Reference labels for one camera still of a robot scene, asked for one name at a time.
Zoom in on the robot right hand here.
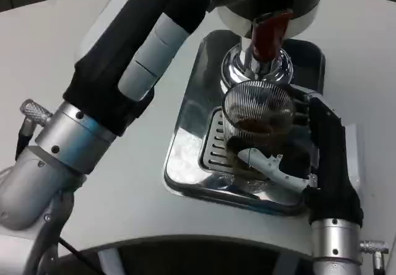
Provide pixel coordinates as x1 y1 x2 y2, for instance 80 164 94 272
234 85 365 227

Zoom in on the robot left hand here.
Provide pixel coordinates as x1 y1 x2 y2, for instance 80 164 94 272
62 0 258 137

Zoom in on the clear ribbed glass cup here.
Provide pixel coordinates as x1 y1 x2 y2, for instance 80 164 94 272
222 81 295 177

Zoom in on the steel drip tray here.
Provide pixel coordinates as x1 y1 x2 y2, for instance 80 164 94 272
163 29 328 217

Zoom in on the slotted steel tray grid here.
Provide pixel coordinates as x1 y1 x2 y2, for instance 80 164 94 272
199 107 248 173

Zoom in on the red tap lever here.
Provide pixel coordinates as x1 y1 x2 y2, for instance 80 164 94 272
251 8 294 63

